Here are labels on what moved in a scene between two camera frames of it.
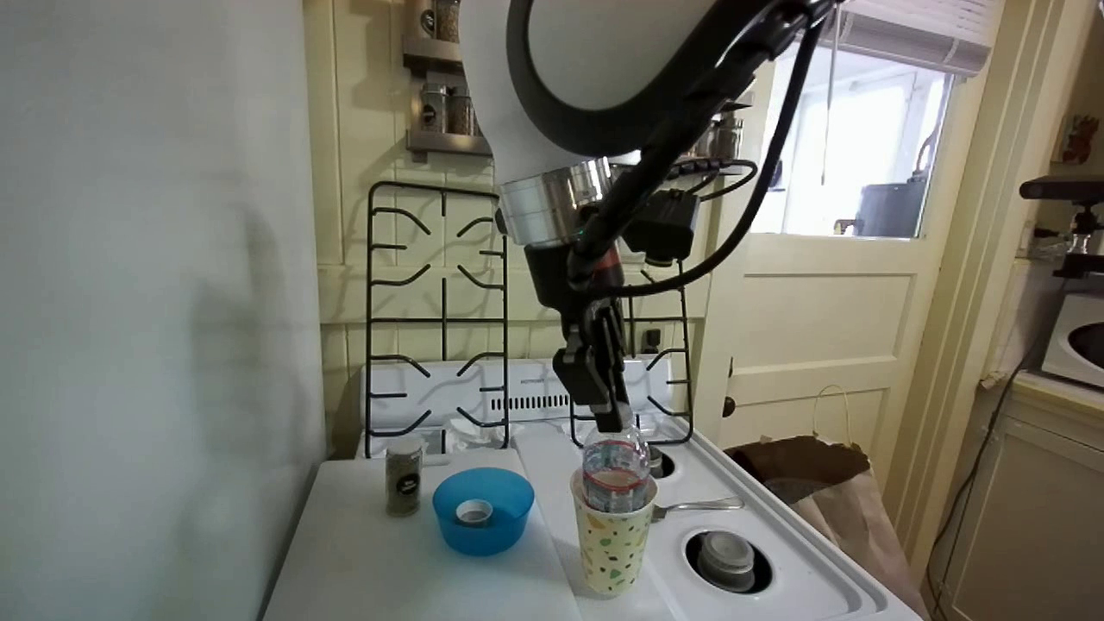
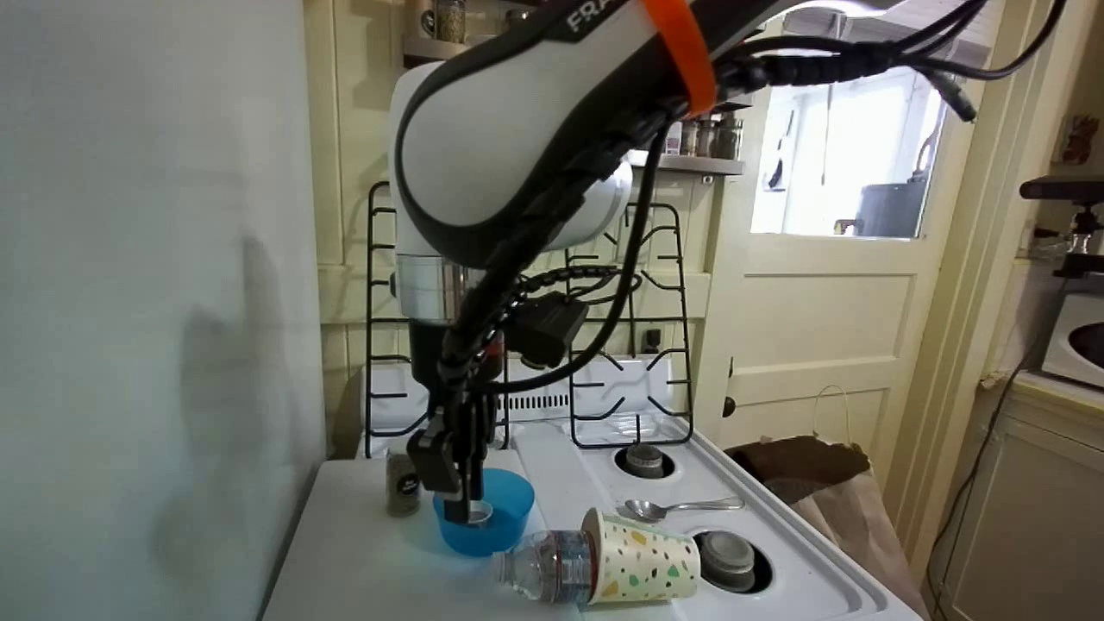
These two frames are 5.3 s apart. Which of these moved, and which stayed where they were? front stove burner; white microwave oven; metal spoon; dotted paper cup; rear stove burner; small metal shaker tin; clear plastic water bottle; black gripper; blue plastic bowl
Moved: black gripper; dotted paper cup; clear plastic water bottle
Stayed: metal spoon; small metal shaker tin; front stove burner; white microwave oven; blue plastic bowl; rear stove burner
